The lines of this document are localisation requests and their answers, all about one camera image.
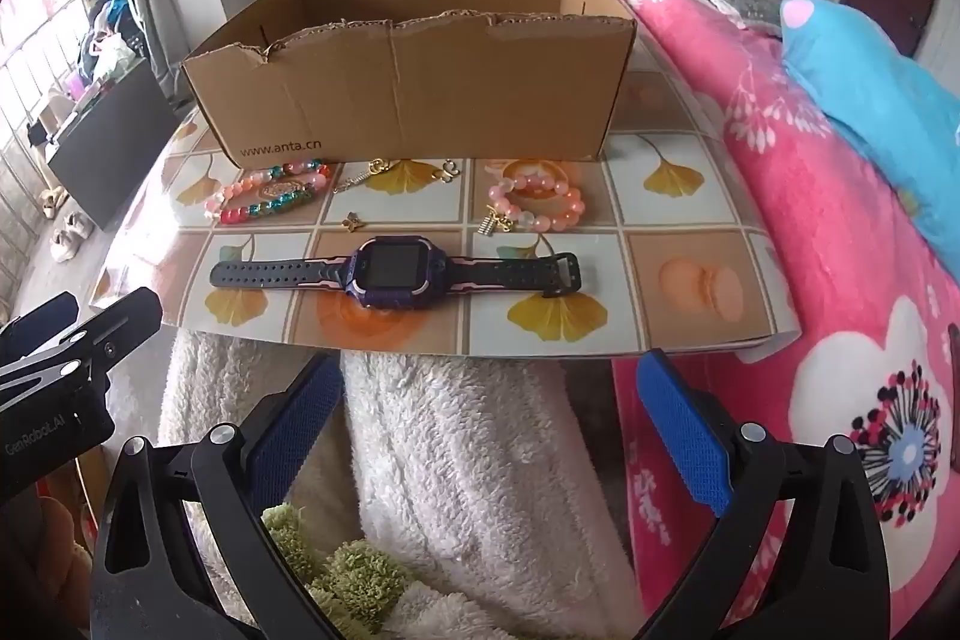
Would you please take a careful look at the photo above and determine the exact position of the brown cardboard box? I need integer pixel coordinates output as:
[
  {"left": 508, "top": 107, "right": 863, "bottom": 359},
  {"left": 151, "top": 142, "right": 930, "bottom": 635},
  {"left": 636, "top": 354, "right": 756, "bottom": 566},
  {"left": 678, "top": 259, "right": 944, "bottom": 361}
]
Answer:
[{"left": 182, "top": 0, "right": 638, "bottom": 167}]

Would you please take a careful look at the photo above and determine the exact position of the purple smartwatch with black strap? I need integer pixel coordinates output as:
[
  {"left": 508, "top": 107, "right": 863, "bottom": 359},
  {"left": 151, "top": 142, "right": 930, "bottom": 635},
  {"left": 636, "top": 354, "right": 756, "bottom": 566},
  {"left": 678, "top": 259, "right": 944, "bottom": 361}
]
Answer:
[{"left": 208, "top": 233, "right": 584, "bottom": 311}]

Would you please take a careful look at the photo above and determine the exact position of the pink and teal bead bracelet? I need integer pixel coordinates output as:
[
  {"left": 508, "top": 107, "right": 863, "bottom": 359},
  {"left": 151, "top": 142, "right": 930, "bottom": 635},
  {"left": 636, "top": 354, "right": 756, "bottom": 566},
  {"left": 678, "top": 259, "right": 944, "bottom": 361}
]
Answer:
[{"left": 204, "top": 158, "right": 332, "bottom": 227}]

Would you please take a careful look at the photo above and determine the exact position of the blue pillow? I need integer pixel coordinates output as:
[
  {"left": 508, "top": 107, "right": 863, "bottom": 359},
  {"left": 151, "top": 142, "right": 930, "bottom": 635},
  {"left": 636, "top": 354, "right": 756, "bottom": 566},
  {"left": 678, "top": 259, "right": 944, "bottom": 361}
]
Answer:
[{"left": 780, "top": 0, "right": 960, "bottom": 266}]

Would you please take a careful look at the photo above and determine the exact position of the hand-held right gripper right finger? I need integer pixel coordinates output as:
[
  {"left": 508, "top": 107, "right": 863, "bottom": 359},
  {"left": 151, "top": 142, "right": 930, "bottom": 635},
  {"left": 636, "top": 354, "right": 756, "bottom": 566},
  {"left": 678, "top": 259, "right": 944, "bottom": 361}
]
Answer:
[{"left": 636, "top": 349, "right": 912, "bottom": 640}]

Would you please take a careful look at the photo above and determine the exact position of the pink floral blanket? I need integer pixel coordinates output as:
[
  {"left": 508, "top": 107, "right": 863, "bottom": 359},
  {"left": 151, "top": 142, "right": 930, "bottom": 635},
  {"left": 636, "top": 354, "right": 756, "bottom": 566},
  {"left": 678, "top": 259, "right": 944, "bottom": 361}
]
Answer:
[{"left": 596, "top": 0, "right": 960, "bottom": 640}]

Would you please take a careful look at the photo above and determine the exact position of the gold key-shaped charm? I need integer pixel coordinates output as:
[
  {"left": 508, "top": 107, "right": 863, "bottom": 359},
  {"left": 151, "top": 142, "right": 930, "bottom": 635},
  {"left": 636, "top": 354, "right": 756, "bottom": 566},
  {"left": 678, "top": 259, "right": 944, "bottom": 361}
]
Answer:
[{"left": 332, "top": 158, "right": 392, "bottom": 195}]

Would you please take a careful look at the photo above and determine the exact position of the white fluffy blanket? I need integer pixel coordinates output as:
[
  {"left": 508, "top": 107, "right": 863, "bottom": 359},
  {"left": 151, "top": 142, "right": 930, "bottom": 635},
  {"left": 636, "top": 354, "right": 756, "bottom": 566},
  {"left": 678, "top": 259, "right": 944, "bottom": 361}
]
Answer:
[{"left": 157, "top": 332, "right": 646, "bottom": 640}]

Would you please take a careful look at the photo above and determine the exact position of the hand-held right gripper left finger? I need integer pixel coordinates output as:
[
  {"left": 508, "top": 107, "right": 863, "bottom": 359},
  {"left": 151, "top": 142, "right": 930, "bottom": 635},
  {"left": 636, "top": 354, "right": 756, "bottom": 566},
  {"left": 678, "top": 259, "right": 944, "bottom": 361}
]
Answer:
[{"left": 90, "top": 351, "right": 346, "bottom": 640}]

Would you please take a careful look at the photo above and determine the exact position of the black flat panel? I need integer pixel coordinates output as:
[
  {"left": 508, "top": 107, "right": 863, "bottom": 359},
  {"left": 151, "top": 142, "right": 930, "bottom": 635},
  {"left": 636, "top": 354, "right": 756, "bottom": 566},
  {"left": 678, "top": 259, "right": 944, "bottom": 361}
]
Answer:
[{"left": 49, "top": 59, "right": 181, "bottom": 232}]

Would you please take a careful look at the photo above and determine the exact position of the pile of clothes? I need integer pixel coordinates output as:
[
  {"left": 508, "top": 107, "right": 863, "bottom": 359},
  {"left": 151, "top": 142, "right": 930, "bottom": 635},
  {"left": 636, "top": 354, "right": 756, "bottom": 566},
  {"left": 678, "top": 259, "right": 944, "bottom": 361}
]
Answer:
[{"left": 75, "top": 0, "right": 151, "bottom": 86}]

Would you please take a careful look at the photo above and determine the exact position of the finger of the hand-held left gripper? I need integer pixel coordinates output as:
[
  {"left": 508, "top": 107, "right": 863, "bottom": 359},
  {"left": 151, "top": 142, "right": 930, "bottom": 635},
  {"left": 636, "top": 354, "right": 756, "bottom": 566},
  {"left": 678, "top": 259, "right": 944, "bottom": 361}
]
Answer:
[
  {"left": 0, "top": 287, "right": 164, "bottom": 414},
  {"left": 0, "top": 299, "right": 80, "bottom": 360}
]

